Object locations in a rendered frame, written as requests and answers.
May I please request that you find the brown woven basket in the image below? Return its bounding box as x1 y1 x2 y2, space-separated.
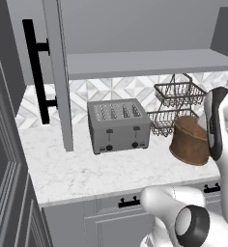
168 115 212 167

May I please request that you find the tall dark grey cabinet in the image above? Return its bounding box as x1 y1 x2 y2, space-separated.
0 0 54 247

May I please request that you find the grey base cabinet door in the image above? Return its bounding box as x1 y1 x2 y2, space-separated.
83 212 156 247

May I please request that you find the grey four-slot toaster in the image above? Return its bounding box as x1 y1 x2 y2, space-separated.
87 97 152 155

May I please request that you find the grey drawer front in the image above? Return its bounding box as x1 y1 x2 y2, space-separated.
96 192 146 216
196 179 222 206

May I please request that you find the black two-tier wire stand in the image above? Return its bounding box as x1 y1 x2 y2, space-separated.
146 72 208 138

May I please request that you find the black drawer handle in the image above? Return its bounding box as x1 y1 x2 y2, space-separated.
203 182 221 194
118 196 142 209

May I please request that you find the grey wall cabinet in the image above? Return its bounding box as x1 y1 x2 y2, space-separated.
5 0 228 87

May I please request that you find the long black cabinet handle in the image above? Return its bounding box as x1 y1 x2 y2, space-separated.
21 18 58 125

